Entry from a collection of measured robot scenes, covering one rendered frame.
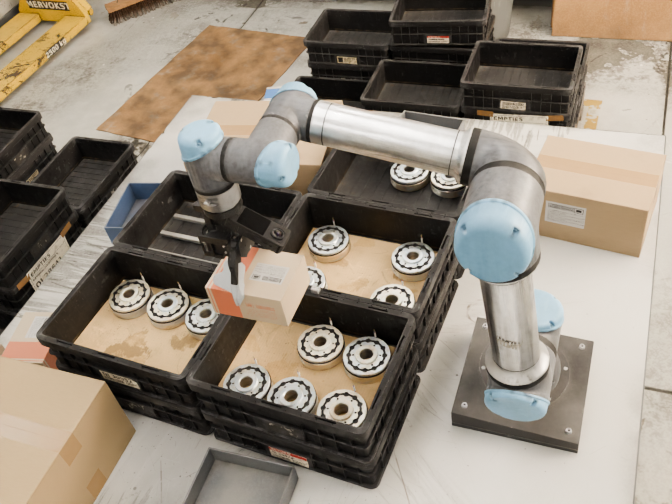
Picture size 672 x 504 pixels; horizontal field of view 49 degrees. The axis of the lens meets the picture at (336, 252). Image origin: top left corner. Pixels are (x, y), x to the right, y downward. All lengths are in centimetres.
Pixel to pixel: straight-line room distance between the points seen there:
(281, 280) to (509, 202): 50
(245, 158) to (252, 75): 303
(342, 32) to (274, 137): 247
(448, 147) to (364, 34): 243
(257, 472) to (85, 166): 188
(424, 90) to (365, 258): 146
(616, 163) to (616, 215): 16
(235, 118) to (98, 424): 100
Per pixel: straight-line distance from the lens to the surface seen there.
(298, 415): 144
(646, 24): 421
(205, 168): 123
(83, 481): 171
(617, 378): 176
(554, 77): 301
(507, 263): 112
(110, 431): 173
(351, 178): 205
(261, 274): 143
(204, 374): 159
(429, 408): 169
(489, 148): 120
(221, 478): 168
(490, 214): 109
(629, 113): 369
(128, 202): 236
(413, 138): 122
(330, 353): 160
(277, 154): 118
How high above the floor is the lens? 213
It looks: 45 degrees down
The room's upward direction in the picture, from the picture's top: 12 degrees counter-clockwise
